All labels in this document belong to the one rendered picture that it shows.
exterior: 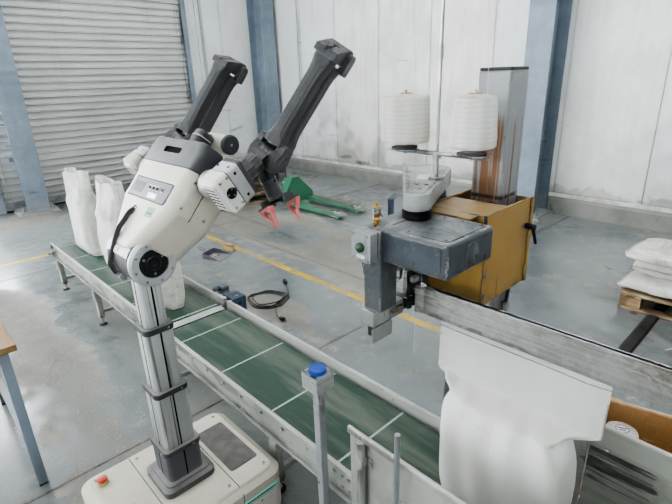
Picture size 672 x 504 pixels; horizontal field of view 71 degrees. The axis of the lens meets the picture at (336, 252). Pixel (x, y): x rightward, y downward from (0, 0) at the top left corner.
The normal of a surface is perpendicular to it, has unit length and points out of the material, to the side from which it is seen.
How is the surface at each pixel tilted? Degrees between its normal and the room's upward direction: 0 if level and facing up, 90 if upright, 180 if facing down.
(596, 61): 90
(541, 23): 90
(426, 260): 90
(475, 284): 90
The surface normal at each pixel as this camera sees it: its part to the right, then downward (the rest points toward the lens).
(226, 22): 0.69, 0.23
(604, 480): -0.72, 0.26
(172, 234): 0.34, 0.68
